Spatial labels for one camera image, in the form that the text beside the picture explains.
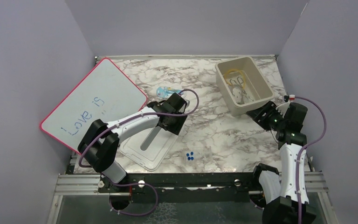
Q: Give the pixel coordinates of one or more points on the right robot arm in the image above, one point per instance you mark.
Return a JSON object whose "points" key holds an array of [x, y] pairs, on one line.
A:
{"points": [[285, 192]]}

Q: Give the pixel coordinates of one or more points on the blue packaged item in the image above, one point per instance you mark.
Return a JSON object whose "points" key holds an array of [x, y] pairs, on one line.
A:
{"points": [[166, 92]]}

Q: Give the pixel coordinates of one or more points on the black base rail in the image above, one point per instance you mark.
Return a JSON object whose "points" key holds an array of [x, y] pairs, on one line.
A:
{"points": [[236, 187]]}

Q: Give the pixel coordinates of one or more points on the pink framed whiteboard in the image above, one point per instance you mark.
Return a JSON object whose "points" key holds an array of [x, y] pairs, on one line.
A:
{"points": [[105, 93]]}

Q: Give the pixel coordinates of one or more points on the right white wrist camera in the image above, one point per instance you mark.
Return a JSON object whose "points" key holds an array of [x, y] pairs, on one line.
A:
{"points": [[282, 108]]}

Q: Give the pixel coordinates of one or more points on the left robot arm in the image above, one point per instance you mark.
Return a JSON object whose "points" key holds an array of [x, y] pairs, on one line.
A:
{"points": [[100, 143]]}

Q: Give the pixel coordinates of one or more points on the white plastic bin lid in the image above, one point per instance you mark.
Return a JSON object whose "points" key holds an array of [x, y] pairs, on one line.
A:
{"points": [[148, 148]]}

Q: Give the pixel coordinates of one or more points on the beige plastic bin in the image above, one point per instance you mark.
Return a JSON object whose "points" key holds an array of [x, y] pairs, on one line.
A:
{"points": [[256, 85]]}

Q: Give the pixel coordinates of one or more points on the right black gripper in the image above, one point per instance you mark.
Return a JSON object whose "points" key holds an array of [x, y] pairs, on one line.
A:
{"points": [[269, 108]]}

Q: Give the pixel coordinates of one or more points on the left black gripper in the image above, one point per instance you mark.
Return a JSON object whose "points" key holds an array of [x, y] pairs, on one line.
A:
{"points": [[175, 129]]}

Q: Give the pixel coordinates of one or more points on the tan rubber tubing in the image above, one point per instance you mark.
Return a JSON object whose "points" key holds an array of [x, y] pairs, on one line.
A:
{"points": [[235, 77]]}

